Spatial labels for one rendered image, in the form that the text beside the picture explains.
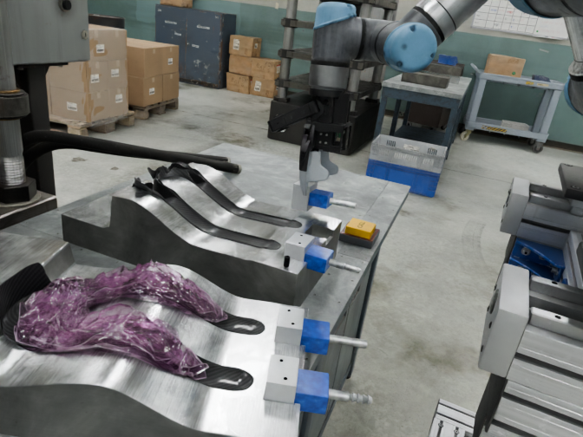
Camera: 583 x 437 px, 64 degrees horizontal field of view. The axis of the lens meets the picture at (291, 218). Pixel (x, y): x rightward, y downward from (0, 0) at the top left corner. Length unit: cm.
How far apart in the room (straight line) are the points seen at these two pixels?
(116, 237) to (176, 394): 44
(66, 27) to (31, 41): 12
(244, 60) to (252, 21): 69
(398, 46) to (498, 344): 46
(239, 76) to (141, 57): 265
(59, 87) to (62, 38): 330
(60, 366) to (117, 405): 8
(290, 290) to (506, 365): 34
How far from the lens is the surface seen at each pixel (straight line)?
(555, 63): 725
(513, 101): 726
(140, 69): 539
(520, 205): 107
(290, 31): 498
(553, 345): 62
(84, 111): 467
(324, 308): 86
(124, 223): 92
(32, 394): 61
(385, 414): 186
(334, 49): 92
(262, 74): 756
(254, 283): 81
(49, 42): 146
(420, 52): 81
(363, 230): 110
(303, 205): 98
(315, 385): 60
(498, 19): 720
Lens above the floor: 128
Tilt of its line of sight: 24 degrees down
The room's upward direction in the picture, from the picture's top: 8 degrees clockwise
